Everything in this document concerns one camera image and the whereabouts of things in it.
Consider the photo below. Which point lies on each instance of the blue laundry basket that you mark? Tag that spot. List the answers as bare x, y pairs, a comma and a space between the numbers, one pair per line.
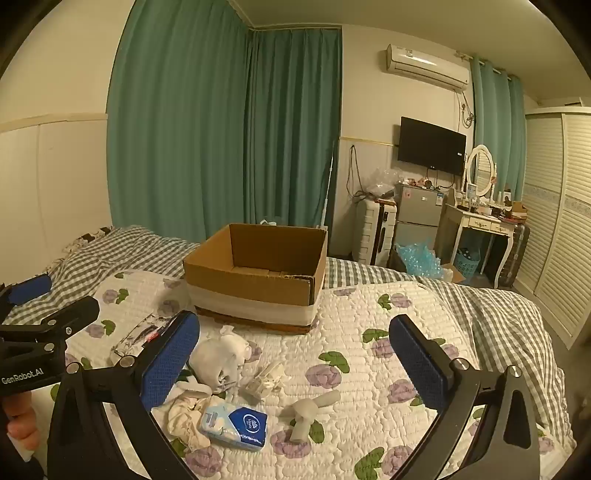
467, 261

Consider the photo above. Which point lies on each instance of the white socks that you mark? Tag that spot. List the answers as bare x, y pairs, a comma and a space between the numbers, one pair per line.
217, 362

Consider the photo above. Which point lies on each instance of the person's left hand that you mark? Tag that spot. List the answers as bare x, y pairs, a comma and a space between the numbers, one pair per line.
22, 424

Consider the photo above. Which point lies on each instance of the white suitcase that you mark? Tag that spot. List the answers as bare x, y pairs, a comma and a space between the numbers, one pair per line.
373, 234

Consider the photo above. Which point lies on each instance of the clear plastic bag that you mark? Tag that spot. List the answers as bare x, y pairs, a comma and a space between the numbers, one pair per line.
382, 181

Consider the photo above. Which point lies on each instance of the large green curtain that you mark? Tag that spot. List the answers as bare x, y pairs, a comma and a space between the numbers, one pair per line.
211, 122

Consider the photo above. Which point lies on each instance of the grey checked blanket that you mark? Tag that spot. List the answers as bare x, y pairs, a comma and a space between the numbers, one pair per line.
505, 328

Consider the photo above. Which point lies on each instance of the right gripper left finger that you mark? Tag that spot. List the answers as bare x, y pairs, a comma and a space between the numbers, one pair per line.
81, 443

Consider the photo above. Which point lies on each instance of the white flat mop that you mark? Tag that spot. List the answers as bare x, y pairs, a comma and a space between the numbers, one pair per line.
325, 199

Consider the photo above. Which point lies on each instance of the grey mini fridge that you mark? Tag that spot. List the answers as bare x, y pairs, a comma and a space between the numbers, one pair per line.
418, 215

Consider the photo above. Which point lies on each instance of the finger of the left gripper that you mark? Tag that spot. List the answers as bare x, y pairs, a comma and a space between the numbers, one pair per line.
20, 293
55, 328

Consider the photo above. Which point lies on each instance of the blue bubble wrap pile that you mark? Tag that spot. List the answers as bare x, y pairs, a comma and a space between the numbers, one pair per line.
420, 260

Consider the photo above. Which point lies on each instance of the blue tissue pack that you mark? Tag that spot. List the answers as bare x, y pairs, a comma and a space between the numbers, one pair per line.
237, 426

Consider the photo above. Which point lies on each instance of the dark striped suitcase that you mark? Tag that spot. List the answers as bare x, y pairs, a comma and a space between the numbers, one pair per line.
513, 263

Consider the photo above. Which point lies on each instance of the cream cloth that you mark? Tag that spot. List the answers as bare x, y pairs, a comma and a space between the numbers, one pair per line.
180, 414

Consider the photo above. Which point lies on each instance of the open cardboard box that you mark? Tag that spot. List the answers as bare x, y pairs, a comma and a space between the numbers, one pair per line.
264, 276

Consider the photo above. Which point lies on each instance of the white oval vanity mirror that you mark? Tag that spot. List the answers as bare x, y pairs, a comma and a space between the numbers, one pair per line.
480, 173

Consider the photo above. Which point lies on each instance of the white dressing table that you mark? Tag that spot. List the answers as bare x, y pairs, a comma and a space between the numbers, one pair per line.
454, 221

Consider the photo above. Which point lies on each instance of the green window curtain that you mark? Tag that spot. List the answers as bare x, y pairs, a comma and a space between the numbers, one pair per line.
500, 124

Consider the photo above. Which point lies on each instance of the black wall television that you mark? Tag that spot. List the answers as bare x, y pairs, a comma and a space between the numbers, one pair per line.
431, 146

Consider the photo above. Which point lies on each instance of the white floral quilt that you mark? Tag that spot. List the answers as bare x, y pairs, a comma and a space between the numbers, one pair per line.
380, 417

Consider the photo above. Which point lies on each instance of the white louvred wardrobe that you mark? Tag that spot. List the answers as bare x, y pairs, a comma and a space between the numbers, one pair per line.
555, 269

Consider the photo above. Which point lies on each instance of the white air conditioner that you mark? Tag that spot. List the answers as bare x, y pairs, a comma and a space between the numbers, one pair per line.
427, 68

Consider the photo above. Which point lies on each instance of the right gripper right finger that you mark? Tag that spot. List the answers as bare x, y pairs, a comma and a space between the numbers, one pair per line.
505, 445

